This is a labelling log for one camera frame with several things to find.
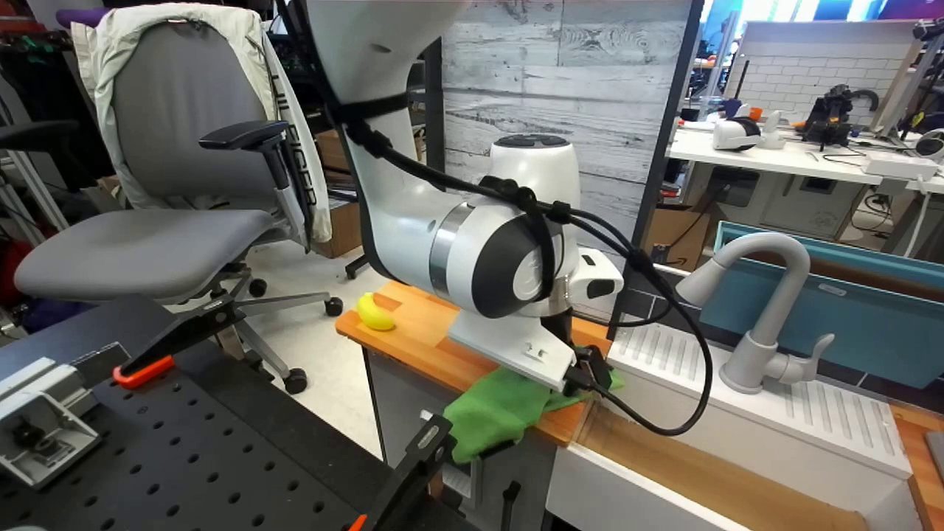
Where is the grey toy faucet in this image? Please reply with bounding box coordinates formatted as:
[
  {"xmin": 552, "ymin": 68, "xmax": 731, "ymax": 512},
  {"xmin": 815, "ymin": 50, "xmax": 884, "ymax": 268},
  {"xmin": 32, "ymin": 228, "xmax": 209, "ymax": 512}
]
[{"xmin": 673, "ymin": 231, "xmax": 837, "ymax": 400}]

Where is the black clamp with orange handle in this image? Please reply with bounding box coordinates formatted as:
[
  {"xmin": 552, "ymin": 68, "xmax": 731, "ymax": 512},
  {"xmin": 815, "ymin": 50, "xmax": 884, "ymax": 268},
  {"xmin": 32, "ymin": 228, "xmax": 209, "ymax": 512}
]
[{"xmin": 108, "ymin": 292, "xmax": 260, "ymax": 392}]

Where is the white device on table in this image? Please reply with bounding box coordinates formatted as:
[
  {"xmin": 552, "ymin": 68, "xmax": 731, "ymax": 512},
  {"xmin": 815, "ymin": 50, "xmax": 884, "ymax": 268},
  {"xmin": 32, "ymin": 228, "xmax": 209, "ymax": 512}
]
[{"xmin": 712, "ymin": 113, "xmax": 788, "ymax": 155}]

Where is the grey metal bracket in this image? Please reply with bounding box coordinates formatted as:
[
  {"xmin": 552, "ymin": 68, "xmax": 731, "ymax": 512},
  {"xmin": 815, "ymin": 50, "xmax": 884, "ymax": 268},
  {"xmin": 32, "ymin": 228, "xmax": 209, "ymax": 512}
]
[{"xmin": 0, "ymin": 389, "xmax": 107, "ymax": 492}]

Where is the white brick pattern panel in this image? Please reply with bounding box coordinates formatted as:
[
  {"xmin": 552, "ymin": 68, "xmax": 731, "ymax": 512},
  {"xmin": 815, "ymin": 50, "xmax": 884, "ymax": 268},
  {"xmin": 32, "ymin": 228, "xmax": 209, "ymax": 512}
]
[{"xmin": 734, "ymin": 22, "xmax": 924, "ymax": 127}]

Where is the cardboard box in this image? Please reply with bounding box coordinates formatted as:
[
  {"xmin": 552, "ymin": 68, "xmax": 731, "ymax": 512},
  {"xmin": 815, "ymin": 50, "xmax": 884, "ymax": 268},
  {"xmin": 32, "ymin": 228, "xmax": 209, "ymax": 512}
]
[{"xmin": 313, "ymin": 125, "xmax": 366, "ymax": 264}]

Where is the white background table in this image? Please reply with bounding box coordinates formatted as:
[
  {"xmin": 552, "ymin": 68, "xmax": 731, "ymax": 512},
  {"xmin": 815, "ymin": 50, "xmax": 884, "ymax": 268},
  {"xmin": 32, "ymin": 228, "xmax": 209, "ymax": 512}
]
[{"xmin": 663, "ymin": 121, "xmax": 944, "ymax": 259}]

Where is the teal storage bin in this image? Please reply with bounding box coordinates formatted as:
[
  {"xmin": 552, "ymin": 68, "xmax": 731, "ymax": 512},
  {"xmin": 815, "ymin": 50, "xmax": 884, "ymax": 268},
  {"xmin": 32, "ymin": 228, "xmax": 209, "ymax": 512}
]
[{"xmin": 698, "ymin": 218, "xmax": 944, "ymax": 392}]

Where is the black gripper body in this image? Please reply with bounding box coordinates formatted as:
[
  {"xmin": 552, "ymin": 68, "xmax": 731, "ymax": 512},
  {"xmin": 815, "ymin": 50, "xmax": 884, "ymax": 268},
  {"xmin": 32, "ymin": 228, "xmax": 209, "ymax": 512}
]
[{"xmin": 560, "ymin": 341, "xmax": 613, "ymax": 400}]

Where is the beige jacket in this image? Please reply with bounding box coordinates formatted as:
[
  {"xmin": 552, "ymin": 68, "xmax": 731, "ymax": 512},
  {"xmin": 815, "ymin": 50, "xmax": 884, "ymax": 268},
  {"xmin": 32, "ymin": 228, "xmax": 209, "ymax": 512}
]
[{"xmin": 67, "ymin": 0, "xmax": 337, "ymax": 248}]

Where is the black clamp on cabinet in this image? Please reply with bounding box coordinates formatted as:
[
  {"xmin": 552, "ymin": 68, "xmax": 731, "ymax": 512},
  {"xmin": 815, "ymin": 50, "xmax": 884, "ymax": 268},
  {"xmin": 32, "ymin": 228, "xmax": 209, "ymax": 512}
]
[{"xmin": 346, "ymin": 411, "xmax": 456, "ymax": 531}]

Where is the long black frame post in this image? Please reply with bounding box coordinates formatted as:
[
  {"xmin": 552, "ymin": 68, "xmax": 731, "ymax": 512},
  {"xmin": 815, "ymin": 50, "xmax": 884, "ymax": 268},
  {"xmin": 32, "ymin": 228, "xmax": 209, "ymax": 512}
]
[{"xmin": 604, "ymin": 0, "xmax": 707, "ymax": 344}]

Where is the black perforated board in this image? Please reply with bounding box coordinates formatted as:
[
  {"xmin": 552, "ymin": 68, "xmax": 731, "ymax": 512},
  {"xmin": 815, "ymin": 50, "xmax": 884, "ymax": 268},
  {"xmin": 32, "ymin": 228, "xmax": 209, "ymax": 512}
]
[{"xmin": 0, "ymin": 369, "xmax": 397, "ymax": 531}]

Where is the short black frame post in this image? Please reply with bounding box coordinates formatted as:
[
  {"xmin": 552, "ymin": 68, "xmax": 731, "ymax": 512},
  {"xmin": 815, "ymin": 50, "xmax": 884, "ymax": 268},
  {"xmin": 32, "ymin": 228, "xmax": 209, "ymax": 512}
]
[{"xmin": 420, "ymin": 38, "xmax": 452, "ymax": 189}]

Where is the white toy sink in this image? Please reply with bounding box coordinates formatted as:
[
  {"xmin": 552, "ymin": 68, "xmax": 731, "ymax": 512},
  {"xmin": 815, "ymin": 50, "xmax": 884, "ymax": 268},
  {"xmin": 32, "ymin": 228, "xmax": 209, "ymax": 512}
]
[{"xmin": 542, "ymin": 314, "xmax": 927, "ymax": 531}]

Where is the green cloth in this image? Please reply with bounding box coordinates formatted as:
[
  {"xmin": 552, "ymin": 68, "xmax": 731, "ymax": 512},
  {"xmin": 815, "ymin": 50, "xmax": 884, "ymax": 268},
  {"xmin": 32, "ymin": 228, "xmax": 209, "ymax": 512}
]
[{"xmin": 440, "ymin": 364, "xmax": 613, "ymax": 470}]

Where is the grey office chair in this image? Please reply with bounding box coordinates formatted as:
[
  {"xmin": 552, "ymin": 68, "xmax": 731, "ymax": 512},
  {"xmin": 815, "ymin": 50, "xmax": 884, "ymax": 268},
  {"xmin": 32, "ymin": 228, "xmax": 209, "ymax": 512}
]
[{"xmin": 0, "ymin": 7, "xmax": 349, "ymax": 400}]

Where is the black metal stand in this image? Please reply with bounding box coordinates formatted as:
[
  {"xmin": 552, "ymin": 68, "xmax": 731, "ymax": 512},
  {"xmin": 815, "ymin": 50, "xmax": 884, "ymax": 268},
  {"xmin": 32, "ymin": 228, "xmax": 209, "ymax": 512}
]
[{"xmin": 271, "ymin": 25, "xmax": 371, "ymax": 283}]

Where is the grey wood-look backdrop panel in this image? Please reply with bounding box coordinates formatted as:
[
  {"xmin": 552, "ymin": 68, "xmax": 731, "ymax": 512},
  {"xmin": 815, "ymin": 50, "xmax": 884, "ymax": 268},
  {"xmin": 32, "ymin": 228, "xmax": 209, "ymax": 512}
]
[{"xmin": 440, "ymin": 0, "xmax": 697, "ymax": 299}]

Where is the black device on table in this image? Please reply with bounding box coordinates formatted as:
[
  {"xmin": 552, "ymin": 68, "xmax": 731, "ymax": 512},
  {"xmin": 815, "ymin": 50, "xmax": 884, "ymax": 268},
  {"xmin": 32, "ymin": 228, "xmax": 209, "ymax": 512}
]
[{"xmin": 797, "ymin": 84, "xmax": 884, "ymax": 150}]

